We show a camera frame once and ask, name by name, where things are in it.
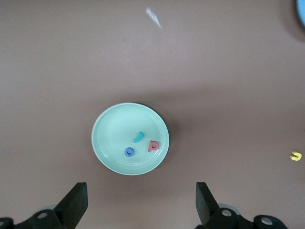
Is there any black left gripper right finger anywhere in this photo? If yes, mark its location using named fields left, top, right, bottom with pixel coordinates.
left=196, top=182, right=289, bottom=229

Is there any brown table cover sheet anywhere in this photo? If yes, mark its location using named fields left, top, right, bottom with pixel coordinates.
left=0, top=0, right=305, bottom=229

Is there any light green plate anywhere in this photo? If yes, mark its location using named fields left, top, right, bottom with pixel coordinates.
left=91, top=102, right=170, bottom=177

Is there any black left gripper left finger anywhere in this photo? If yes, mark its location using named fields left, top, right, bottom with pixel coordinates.
left=0, top=182, right=88, bottom=229

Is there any blue plate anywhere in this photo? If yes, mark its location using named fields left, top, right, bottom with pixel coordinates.
left=295, top=0, right=305, bottom=26

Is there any teal foam letter l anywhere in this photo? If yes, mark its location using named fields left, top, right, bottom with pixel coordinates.
left=133, top=131, right=144, bottom=144

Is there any yellow foam letter n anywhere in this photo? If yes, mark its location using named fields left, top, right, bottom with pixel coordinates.
left=289, top=151, right=303, bottom=162

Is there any red foam letter p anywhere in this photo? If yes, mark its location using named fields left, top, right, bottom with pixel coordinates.
left=147, top=140, right=161, bottom=153

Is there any white paper scrap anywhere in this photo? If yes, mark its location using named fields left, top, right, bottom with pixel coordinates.
left=145, top=7, right=164, bottom=31

